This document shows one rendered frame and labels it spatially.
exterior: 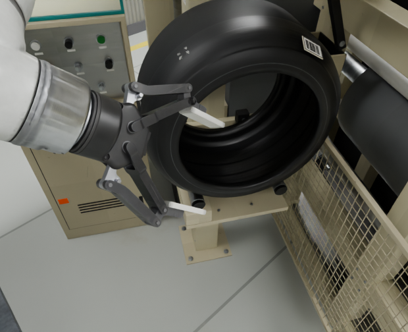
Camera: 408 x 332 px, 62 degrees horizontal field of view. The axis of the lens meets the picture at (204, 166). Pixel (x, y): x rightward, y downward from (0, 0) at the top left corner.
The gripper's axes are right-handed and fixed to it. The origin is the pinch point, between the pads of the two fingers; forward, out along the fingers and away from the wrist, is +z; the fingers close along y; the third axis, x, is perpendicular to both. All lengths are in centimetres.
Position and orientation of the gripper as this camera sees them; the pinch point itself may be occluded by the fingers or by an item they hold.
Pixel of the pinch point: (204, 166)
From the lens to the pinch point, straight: 51.2
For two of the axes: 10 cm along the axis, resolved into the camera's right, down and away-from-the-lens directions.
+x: 6.8, 0.4, -7.4
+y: -2.1, 9.7, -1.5
